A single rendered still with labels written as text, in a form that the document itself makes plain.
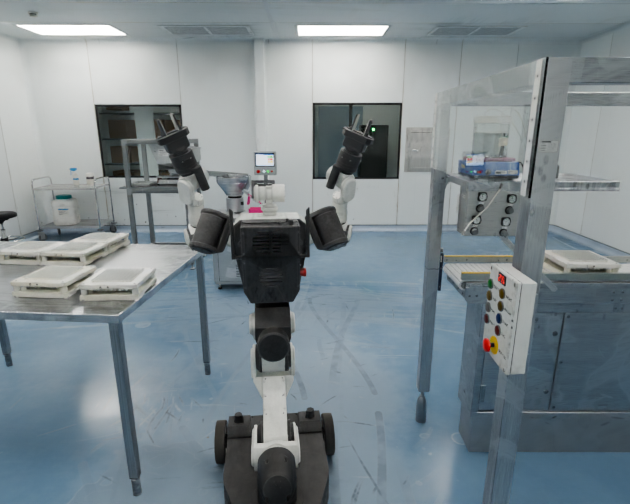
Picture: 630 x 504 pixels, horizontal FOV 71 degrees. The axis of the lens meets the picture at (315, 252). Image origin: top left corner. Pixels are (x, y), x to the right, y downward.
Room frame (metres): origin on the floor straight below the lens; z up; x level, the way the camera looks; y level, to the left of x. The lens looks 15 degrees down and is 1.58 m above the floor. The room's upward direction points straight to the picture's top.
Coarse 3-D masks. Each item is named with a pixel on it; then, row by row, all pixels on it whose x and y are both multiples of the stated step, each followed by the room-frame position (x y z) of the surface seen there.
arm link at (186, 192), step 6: (180, 180) 1.66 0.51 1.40; (186, 180) 1.66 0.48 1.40; (180, 186) 1.67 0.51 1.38; (186, 186) 1.65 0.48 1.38; (192, 186) 1.66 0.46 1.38; (180, 192) 1.68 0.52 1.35; (186, 192) 1.67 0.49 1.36; (192, 192) 1.67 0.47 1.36; (180, 198) 1.70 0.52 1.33; (186, 198) 1.68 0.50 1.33; (192, 198) 1.68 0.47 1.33; (198, 198) 1.74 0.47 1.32; (192, 204) 1.69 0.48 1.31; (198, 204) 1.73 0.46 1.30
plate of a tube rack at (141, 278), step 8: (144, 272) 1.90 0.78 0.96; (152, 272) 1.93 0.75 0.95; (88, 280) 1.79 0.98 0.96; (128, 280) 1.79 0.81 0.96; (136, 280) 1.79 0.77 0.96; (144, 280) 1.82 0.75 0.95; (80, 288) 1.73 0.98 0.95; (88, 288) 1.73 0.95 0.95; (96, 288) 1.73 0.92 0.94; (104, 288) 1.73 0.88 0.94; (112, 288) 1.73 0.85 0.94; (120, 288) 1.73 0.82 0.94; (128, 288) 1.74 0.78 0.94; (136, 288) 1.74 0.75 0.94
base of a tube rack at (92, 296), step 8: (152, 280) 1.92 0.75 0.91; (144, 288) 1.82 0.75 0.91; (80, 296) 1.73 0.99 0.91; (88, 296) 1.73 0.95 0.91; (96, 296) 1.73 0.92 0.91; (104, 296) 1.73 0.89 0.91; (112, 296) 1.73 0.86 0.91; (120, 296) 1.74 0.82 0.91; (128, 296) 1.74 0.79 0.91; (136, 296) 1.74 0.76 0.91
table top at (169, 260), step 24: (96, 264) 2.26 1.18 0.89; (120, 264) 2.26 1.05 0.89; (144, 264) 2.26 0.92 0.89; (168, 264) 2.26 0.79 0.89; (0, 288) 1.89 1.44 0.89; (0, 312) 1.62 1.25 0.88; (24, 312) 1.61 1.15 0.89; (48, 312) 1.61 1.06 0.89; (72, 312) 1.61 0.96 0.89; (96, 312) 1.61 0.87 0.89; (120, 312) 1.61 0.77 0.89
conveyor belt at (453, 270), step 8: (448, 264) 2.08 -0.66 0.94; (456, 264) 2.08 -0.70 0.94; (464, 264) 2.08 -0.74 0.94; (472, 264) 2.08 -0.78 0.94; (480, 264) 2.08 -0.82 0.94; (488, 264) 2.08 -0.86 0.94; (624, 264) 2.08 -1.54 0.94; (448, 272) 2.01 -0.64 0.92; (456, 272) 1.95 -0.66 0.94; (456, 280) 1.89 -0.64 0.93; (464, 280) 1.85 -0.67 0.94; (472, 280) 1.85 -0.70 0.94; (480, 280) 1.85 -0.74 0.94; (552, 280) 1.85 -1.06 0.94; (560, 280) 1.85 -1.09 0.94; (568, 280) 1.85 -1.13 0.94; (576, 280) 1.85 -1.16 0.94; (584, 280) 1.84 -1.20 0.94; (592, 280) 1.84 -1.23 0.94; (600, 280) 1.84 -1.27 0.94; (608, 280) 1.84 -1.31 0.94; (616, 280) 1.84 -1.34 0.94; (624, 280) 1.84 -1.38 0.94
